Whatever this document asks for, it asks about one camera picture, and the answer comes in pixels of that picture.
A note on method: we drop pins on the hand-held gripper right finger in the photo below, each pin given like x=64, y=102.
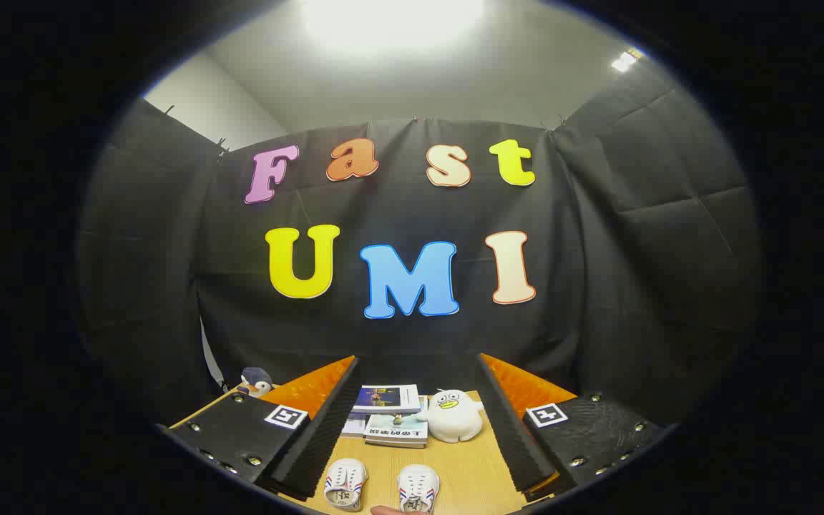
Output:
x=512, y=429

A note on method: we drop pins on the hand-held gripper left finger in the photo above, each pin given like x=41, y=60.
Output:
x=326, y=429

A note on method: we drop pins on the white striped canvas shoe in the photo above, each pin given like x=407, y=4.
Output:
x=345, y=484
x=418, y=488

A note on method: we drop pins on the plain white book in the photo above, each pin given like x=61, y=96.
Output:
x=353, y=425

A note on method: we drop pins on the white duck plush toy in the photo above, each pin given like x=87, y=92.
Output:
x=451, y=422

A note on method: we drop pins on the book with pale teal cover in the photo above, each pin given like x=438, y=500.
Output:
x=394, y=430

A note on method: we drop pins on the book with blue picture cover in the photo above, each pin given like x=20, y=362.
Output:
x=387, y=398

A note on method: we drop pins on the blue penguin plush toy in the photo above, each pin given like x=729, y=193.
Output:
x=258, y=383

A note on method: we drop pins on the black backdrop cloth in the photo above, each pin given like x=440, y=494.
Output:
x=398, y=207

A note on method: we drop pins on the small ceiling light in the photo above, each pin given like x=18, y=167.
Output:
x=625, y=61

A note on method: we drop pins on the large ceiling light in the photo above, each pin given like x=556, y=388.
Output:
x=390, y=25

